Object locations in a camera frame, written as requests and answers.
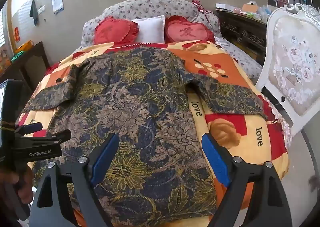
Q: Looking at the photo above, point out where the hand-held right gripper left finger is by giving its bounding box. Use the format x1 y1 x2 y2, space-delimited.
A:
29 133 120 227

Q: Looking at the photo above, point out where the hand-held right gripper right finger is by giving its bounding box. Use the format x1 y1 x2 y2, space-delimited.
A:
201 133 293 227

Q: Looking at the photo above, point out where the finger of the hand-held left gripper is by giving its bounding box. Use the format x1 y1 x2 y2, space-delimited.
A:
47 129 72 146
15 122 43 135

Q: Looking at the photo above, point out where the dark floral patterned shirt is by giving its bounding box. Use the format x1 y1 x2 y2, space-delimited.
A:
21 48 269 219

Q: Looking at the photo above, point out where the person's left hand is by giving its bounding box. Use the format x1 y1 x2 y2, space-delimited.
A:
15 167 35 204

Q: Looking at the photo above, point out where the orange red printed blanket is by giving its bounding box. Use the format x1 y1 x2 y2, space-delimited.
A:
15 41 292 227

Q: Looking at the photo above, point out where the dark wooden desk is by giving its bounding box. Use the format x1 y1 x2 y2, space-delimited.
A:
0 41 50 92

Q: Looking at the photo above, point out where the orange cardboard box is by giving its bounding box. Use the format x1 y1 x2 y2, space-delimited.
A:
0 49 12 72

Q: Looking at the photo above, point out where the green bundle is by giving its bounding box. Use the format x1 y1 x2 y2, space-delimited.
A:
11 51 25 62

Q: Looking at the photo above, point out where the yellow orange box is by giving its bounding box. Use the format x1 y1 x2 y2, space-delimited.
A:
15 40 34 54

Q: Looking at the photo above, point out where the dark hanging cloth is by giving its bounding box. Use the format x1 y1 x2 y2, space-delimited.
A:
29 0 39 27

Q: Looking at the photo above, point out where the red heart-shaped pillow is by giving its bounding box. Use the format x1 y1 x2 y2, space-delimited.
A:
164 15 215 44
94 16 139 45

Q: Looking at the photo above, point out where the white ornate floral chair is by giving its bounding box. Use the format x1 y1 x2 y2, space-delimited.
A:
255 3 320 137

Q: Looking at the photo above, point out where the dark carved wooden cabinet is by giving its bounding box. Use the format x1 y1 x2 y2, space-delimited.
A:
215 8 268 66

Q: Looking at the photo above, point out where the white square pillow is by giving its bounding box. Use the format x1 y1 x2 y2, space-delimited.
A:
130 15 166 43

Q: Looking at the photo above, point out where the heap of plastic bags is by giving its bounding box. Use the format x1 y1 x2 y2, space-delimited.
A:
257 4 272 22

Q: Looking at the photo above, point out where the orange paper bag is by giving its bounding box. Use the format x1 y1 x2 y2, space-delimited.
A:
242 2 258 14

